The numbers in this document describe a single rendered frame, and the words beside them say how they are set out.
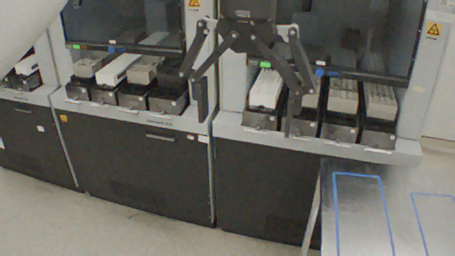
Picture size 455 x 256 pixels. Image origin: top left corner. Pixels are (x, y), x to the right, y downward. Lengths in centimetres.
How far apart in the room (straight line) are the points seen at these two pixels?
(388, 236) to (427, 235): 11
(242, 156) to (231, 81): 31
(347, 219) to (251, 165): 65
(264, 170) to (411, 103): 65
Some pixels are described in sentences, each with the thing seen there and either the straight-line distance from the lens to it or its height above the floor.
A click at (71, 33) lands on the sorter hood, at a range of 166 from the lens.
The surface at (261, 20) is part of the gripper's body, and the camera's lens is 45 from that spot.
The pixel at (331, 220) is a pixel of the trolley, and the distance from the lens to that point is 91.
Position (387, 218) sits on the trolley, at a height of 82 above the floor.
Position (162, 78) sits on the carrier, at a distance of 148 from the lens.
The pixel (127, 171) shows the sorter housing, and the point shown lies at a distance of 180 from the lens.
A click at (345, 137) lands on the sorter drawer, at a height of 76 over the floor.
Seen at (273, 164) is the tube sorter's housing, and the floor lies 58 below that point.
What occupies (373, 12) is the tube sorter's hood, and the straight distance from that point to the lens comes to 122.
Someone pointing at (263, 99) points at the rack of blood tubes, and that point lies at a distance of 132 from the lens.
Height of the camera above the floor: 148
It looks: 33 degrees down
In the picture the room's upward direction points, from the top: straight up
